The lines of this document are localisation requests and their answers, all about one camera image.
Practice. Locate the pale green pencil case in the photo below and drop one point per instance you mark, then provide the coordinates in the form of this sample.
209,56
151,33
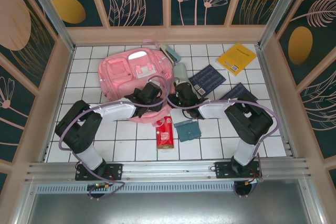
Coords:
179,72

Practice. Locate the large dark blue book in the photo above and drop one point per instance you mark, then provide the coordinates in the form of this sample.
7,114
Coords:
210,78

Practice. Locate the pink backpack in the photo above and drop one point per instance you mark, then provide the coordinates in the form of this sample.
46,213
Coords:
118,77

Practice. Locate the teal snap wallet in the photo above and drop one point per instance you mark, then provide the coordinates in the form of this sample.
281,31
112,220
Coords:
189,133

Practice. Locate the red packet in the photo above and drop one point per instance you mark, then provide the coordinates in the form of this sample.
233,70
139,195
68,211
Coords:
165,134

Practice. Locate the blue grey stapler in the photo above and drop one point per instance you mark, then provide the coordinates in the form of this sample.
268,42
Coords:
172,53

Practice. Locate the small dark blue book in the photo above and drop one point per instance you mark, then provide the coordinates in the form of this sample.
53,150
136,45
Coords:
239,91

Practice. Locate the yellow book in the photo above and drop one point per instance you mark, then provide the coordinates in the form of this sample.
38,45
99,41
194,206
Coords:
236,57

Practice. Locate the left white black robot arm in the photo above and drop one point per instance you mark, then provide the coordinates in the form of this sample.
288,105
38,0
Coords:
78,129

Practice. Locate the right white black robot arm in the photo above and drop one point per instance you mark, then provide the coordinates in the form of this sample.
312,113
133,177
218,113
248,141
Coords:
249,121

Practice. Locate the grey metal sheet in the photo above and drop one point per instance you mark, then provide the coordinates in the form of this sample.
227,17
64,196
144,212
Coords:
168,208

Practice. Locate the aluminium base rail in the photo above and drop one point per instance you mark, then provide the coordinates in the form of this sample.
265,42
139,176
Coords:
168,169

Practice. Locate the aluminium side rail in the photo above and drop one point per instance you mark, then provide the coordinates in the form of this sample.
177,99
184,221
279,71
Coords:
69,58
270,82

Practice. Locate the aluminium corner post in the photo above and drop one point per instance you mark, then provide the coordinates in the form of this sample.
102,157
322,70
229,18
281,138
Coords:
51,11
282,11

